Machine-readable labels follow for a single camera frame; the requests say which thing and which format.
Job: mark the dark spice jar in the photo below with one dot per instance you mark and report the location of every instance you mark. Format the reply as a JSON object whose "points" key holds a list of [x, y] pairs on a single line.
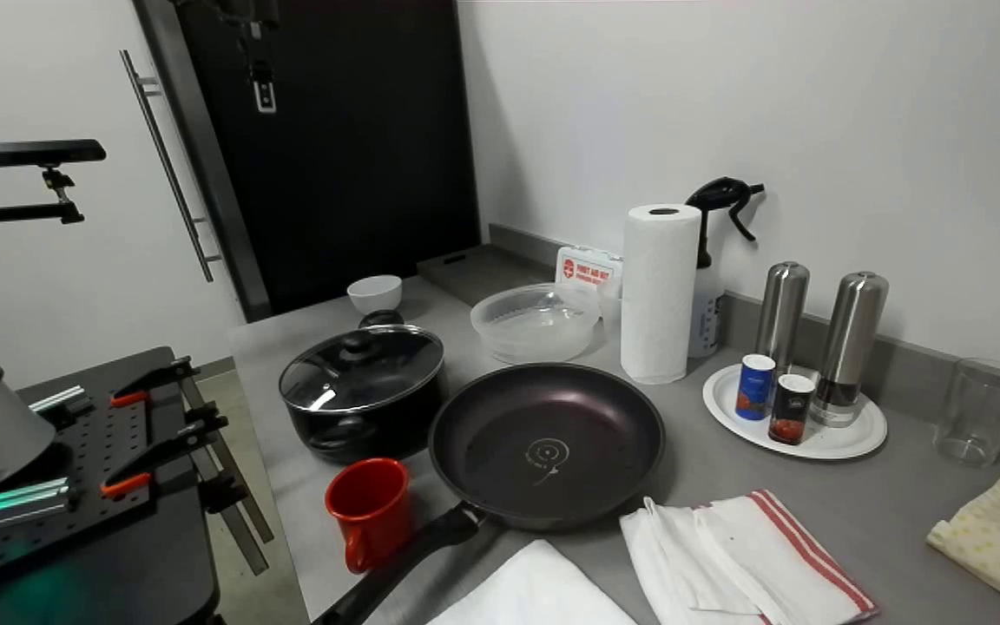
{"points": [[792, 412]]}

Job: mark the black camera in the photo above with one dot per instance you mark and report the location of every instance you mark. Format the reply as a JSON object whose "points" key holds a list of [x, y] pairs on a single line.
{"points": [[36, 151]]}

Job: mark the white ceramic bowl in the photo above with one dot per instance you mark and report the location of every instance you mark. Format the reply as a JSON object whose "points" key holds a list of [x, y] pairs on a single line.
{"points": [[378, 295]]}

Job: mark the red plastic cup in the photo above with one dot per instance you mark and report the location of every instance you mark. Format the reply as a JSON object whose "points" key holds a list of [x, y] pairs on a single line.
{"points": [[372, 509]]}

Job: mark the steel frying pan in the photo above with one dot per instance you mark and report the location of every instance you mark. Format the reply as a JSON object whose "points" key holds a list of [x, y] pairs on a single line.
{"points": [[381, 365]]}

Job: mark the small white block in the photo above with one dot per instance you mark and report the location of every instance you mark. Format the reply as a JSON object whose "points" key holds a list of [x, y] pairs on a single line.
{"points": [[58, 402]]}

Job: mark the clear drinking glass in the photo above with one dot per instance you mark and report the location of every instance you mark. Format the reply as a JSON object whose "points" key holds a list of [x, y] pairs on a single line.
{"points": [[986, 418]]}

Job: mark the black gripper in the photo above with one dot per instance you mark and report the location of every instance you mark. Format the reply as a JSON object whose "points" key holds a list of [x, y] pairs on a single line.
{"points": [[248, 21]]}

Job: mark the black perforated table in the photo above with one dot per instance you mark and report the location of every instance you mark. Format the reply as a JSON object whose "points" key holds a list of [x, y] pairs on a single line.
{"points": [[95, 579]]}

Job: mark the white paper napkin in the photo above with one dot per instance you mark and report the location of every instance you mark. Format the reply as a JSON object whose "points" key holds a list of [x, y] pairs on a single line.
{"points": [[536, 591]]}

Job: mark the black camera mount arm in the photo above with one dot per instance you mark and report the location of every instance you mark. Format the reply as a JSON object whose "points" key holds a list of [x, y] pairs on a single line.
{"points": [[14, 214]]}

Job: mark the black cooking pot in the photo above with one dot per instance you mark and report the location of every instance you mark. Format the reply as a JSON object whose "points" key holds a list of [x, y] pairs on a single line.
{"points": [[372, 431]]}

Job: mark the clear plastic bowl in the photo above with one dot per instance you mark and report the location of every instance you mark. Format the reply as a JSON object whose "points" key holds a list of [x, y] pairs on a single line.
{"points": [[528, 332]]}

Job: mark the tall steel grinder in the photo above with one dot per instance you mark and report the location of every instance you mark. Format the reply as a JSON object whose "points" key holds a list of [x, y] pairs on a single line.
{"points": [[783, 314], [852, 342]]}

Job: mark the white paper towel roll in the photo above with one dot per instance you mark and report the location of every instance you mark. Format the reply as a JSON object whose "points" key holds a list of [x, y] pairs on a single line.
{"points": [[660, 299]]}

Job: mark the white round plate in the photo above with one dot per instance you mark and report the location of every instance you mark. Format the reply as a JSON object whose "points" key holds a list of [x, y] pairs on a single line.
{"points": [[849, 442]]}

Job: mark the blue label spice jar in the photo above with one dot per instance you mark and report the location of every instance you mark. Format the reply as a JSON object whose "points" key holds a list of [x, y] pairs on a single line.
{"points": [[754, 388]]}

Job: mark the black clamp with orange grip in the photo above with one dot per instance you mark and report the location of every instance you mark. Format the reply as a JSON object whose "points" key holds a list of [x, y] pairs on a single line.
{"points": [[153, 380], [164, 450]]}

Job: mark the black door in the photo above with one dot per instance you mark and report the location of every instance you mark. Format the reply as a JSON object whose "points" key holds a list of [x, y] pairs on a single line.
{"points": [[339, 162]]}

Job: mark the spray bottle with black trigger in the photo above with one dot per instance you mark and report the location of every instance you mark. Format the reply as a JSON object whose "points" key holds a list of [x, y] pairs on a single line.
{"points": [[709, 317]]}

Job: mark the white first aid box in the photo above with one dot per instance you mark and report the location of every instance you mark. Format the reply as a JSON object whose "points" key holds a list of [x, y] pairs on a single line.
{"points": [[586, 276]]}

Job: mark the white cloth with red stripe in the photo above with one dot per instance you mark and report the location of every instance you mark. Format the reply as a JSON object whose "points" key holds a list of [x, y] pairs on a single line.
{"points": [[744, 562]]}

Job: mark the aluminium mounting rail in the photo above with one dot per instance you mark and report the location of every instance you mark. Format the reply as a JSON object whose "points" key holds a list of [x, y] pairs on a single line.
{"points": [[14, 505]]}

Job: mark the black frying pan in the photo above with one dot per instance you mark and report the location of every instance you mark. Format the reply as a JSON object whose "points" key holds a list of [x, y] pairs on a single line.
{"points": [[548, 447]]}

